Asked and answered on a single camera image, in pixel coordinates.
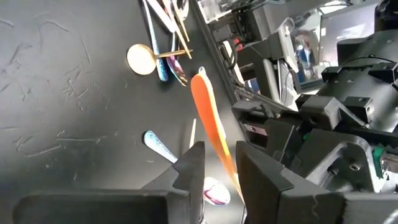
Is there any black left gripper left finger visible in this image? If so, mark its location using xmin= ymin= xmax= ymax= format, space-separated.
xmin=13 ymin=141 xmax=206 ymax=224

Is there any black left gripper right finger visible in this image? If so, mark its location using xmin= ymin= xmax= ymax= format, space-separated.
xmin=235 ymin=139 xmax=398 ymax=224

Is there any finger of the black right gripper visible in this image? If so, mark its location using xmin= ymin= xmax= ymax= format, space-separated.
xmin=242 ymin=119 xmax=387 ymax=193
xmin=231 ymin=95 xmax=374 ymax=131

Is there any iridescent rainbow metal spoon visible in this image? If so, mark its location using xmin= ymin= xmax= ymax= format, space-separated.
xmin=142 ymin=0 xmax=169 ymax=83
xmin=143 ymin=130 xmax=232 ymax=207
xmin=165 ymin=30 xmax=189 ymax=88

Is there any gold metal chopstick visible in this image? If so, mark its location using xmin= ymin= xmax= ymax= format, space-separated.
xmin=188 ymin=118 xmax=198 ymax=149
xmin=161 ymin=0 xmax=193 ymax=60
xmin=170 ymin=0 xmax=191 ymax=42

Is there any gold metal spoon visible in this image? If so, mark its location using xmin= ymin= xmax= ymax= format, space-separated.
xmin=126 ymin=44 xmax=194 ymax=77

